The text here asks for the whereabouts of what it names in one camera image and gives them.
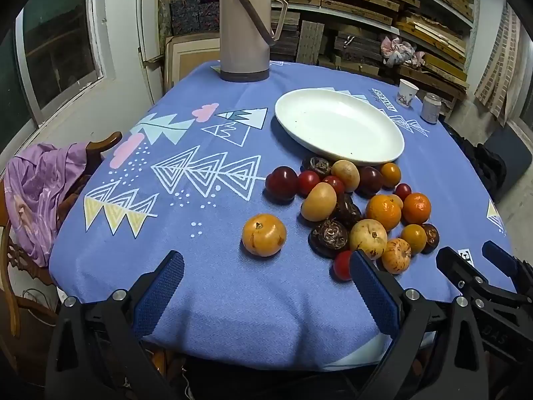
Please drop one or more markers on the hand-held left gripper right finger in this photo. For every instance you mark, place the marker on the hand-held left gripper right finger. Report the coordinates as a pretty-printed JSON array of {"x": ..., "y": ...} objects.
[{"x": 372, "y": 296}]

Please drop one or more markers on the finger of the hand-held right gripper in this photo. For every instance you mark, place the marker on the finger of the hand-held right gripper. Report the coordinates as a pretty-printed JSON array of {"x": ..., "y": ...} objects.
[
  {"x": 454, "y": 264},
  {"x": 499, "y": 256}
]

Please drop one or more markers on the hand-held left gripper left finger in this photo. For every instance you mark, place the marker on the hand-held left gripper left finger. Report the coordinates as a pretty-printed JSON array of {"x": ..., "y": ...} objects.
[{"x": 160, "y": 296}]

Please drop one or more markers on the dark brown mangosteen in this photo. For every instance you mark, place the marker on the dark brown mangosteen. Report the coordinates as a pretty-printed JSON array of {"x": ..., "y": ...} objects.
[{"x": 432, "y": 237}]

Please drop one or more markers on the red cherry tomato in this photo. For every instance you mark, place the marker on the red cherry tomato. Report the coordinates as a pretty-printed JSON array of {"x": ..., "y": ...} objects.
[
  {"x": 402, "y": 191},
  {"x": 341, "y": 265},
  {"x": 334, "y": 184},
  {"x": 308, "y": 182}
]

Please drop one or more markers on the striped orange passion fruit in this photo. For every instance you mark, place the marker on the striped orange passion fruit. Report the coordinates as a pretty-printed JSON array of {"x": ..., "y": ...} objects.
[{"x": 396, "y": 255}]

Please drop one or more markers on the small yellow-orange tangerine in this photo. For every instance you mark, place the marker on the small yellow-orange tangerine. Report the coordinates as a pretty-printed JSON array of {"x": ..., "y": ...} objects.
[
  {"x": 413, "y": 238},
  {"x": 390, "y": 174}
]

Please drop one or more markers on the yellow passion fruit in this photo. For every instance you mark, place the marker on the yellow passion fruit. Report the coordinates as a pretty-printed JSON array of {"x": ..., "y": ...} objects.
[{"x": 368, "y": 238}]

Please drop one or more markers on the orange mandarin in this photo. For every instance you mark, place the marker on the orange mandarin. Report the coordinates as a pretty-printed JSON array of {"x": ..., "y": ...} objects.
[
  {"x": 416, "y": 207},
  {"x": 383, "y": 212}
]

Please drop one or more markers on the tiny yellow mango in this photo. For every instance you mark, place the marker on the tiny yellow mango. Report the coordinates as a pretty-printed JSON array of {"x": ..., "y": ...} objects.
[{"x": 397, "y": 199}]

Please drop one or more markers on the dark red plum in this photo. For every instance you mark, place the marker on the dark red plum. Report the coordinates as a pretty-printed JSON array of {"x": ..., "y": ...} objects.
[
  {"x": 369, "y": 180},
  {"x": 281, "y": 182}
]

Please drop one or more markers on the yellow-orange passion fruit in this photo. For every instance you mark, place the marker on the yellow-orange passion fruit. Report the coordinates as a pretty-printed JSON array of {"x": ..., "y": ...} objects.
[{"x": 264, "y": 234}]

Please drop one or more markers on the white oval plate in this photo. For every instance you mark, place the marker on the white oval plate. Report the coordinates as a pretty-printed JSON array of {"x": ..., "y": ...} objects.
[{"x": 333, "y": 125}]

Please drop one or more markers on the blue printed tablecloth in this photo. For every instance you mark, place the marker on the blue printed tablecloth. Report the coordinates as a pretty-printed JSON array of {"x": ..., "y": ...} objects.
[{"x": 216, "y": 300}]

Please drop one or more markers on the black bag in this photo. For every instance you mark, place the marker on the black bag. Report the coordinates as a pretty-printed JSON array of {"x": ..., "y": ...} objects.
[{"x": 479, "y": 162}]

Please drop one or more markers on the pale drink can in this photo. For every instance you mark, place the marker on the pale drink can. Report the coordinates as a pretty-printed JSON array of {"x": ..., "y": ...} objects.
[{"x": 430, "y": 110}]

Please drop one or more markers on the carved wooden chair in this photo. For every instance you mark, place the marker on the carved wooden chair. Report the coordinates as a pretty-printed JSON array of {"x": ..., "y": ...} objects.
[{"x": 104, "y": 143}]

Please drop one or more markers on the purple cloth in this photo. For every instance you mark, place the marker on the purple cloth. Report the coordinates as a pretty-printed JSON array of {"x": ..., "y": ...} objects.
[{"x": 37, "y": 183}]

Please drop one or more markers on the printed paper cup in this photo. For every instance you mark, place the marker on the printed paper cup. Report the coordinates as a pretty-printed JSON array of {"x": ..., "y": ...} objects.
[{"x": 407, "y": 93}]

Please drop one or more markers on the tan perforated panel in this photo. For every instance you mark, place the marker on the tan perforated panel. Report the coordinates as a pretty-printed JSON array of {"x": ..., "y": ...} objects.
[{"x": 497, "y": 71}]

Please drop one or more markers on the pink crumpled cloth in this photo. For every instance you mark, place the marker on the pink crumpled cloth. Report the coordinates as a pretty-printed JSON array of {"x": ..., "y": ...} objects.
[{"x": 397, "y": 50}]

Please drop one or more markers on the framed board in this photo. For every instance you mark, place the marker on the framed board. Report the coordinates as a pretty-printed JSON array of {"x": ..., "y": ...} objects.
[{"x": 191, "y": 60}]

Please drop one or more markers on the white-framed window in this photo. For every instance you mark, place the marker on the white-framed window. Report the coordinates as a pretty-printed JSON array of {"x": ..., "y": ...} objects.
[{"x": 54, "y": 41}]

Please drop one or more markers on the beige thermos jug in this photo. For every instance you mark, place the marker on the beige thermos jug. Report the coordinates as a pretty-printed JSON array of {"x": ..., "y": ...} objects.
[{"x": 243, "y": 29}]

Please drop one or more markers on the patterned fabric boxes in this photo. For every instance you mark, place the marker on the patterned fabric boxes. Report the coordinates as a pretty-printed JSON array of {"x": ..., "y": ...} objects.
[{"x": 193, "y": 12}]

